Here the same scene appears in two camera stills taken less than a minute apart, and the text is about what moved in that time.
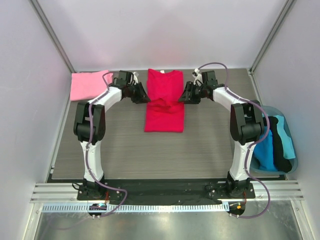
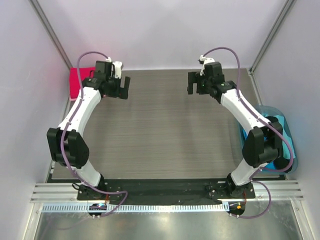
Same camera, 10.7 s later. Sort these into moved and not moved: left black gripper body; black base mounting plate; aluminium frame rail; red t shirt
Moved: red t shirt; left black gripper body
Not moved: aluminium frame rail; black base mounting plate
